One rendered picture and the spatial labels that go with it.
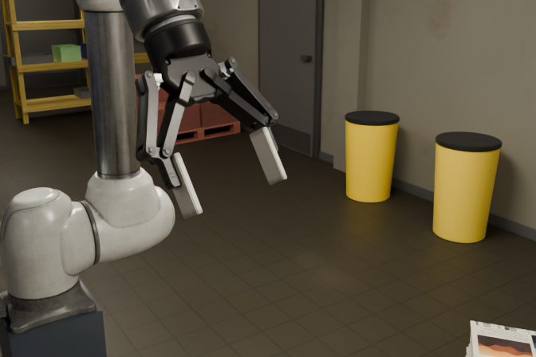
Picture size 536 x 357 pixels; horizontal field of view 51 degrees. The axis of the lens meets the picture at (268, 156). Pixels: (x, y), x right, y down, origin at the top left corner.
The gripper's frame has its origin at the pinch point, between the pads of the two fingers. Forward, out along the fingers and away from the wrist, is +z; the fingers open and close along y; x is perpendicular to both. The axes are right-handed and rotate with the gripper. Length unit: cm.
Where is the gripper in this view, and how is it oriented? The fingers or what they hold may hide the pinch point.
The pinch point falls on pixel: (235, 189)
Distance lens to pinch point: 66.5
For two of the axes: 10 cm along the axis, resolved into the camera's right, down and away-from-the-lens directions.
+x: -6.2, 2.9, 7.3
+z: 3.8, 9.3, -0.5
